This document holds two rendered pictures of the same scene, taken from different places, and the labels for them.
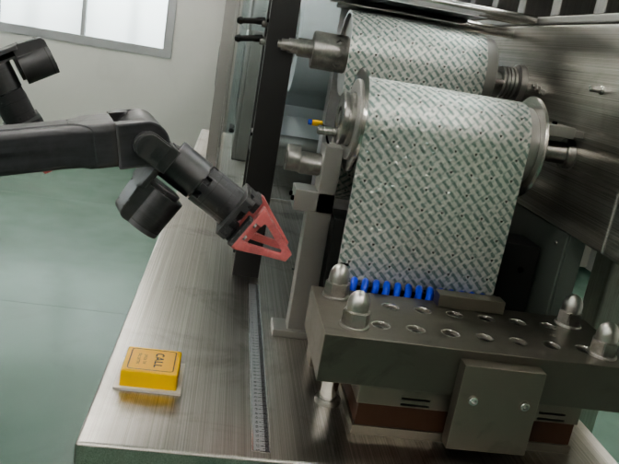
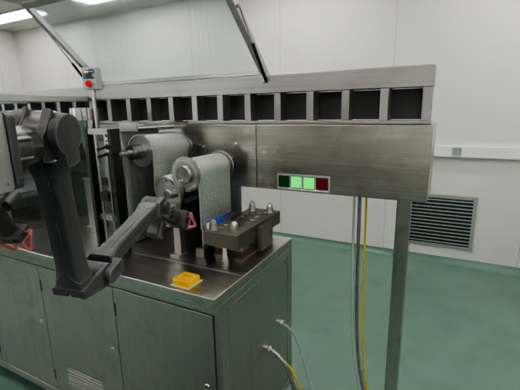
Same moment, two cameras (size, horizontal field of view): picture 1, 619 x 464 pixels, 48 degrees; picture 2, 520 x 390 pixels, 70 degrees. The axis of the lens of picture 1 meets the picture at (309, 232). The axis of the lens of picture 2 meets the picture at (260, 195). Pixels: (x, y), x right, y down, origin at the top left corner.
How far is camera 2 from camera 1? 1.03 m
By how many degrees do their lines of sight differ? 52
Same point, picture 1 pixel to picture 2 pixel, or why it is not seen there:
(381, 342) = (245, 231)
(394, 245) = (210, 208)
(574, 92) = (221, 145)
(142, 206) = (160, 229)
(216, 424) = (223, 278)
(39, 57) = (14, 195)
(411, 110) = (205, 165)
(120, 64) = not seen: outside the picture
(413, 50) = (168, 144)
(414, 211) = (213, 195)
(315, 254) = not seen: hidden behind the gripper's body
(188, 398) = (205, 278)
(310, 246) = not seen: hidden behind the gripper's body
